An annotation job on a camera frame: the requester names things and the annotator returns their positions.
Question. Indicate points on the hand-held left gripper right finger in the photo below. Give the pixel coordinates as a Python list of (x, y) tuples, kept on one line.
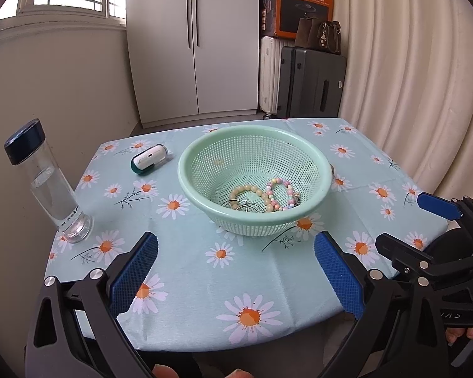
[(339, 279)]

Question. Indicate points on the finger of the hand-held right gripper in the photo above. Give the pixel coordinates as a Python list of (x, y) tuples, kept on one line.
[(437, 204), (398, 249)]

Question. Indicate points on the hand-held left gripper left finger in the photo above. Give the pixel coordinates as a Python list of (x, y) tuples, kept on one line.
[(136, 271)]

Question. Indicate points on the green plastic mesh basket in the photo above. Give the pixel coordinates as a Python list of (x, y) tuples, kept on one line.
[(205, 204)]

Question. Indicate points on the thin silver bangles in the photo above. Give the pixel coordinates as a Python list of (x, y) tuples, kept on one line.
[(248, 206)]

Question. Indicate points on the person's left hand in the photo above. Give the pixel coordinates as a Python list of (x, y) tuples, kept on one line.
[(165, 371)]

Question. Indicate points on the daisy print tablecloth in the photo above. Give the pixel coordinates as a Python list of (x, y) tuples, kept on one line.
[(220, 283)]

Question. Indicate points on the white and teal case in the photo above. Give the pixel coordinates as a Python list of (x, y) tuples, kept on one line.
[(149, 159)]

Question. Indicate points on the clear water bottle dark cap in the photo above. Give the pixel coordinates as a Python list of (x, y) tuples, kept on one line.
[(51, 189)]

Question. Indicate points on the cream curtain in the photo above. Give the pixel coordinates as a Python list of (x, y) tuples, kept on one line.
[(410, 86)]

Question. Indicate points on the dark grey suitcase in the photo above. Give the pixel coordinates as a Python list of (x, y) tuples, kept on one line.
[(307, 82)]

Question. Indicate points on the dark handbag with charm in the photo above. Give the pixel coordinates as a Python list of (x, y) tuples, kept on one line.
[(331, 39)]

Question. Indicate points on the white ribbed suitcase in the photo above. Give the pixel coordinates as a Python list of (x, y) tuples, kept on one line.
[(270, 78)]

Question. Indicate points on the brown suede bag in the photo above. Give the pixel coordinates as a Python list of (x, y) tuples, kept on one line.
[(306, 33)]

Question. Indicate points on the white wardrobe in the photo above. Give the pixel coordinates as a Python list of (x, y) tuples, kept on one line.
[(161, 47)]

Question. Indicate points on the orange cardboard box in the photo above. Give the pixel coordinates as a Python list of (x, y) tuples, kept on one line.
[(299, 0)]

